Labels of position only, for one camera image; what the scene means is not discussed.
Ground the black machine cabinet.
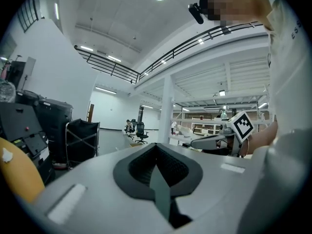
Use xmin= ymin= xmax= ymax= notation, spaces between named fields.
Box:
xmin=0 ymin=101 xmax=55 ymax=184

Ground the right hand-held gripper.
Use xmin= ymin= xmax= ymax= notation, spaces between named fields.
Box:
xmin=190 ymin=111 xmax=254 ymax=157

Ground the person's right forearm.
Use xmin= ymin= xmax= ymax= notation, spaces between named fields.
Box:
xmin=240 ymin=120 xmax=279 ymax=156

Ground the black mezzanine railing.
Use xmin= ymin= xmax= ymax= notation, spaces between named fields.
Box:
xmin=74 ymin=20 xmax=265 ymax=84

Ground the person's white shirt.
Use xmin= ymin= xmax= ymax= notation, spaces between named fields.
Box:
xmin=262 ymin=0 xmax=310 ymax=146

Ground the black folding fabric cart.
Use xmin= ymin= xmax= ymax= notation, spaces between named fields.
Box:
xmin=65 ymin=118 xmax=101 ymax=168

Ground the person's head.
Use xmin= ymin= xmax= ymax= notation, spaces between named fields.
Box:
xmin=199 ymin=0 xmax=273 ymax=26

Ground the black head-worn camera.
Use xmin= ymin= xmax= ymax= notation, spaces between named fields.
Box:
xmin=187 ymin=3 xmax=205 ymax=25

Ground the white storage shelving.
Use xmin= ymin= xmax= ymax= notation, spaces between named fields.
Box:
xmin=170 ymin=98 xmax=273 ymax=146

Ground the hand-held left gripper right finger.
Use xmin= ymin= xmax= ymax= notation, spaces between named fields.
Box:
xmin=155 ymin=142 xmax=203 ymax=198

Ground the black wheeled bin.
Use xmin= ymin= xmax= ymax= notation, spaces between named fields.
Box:
xmin=34 ymin=98 xmax=74 ymax=168

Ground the white paper scrap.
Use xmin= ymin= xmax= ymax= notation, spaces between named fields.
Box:
xmin=1 ymin=147 xmax=13 ymax=163

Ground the brown wooden door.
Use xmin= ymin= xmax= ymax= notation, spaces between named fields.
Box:
xmin=87 ymin=103 xmax=95 ymax=123

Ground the white support pillar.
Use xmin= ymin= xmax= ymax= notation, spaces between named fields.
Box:
xmin=157 ymin=74 xmax=176 ymax=145

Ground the black office chair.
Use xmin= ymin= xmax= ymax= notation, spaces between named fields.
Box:
xmin=135 ymin=121 xmax=150 ymax=145
xmin=124 ymin=118 xmax=137 ymax=140

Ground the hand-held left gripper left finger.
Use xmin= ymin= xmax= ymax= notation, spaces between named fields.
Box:
xmin=113 ymin=142 xmax=157 ymax=202

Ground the clear plastic bag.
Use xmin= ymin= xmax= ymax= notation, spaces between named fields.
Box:
xmin=0 ymin=78 xmax=17 ymax=103

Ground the black window grille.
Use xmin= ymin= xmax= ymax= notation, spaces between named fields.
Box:
xmin=16 ymin=0 xmax=39 ymax=33

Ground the white standing board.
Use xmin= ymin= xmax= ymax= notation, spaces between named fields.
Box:
xmin=24 ymin=56 xmax=37 ymax=77

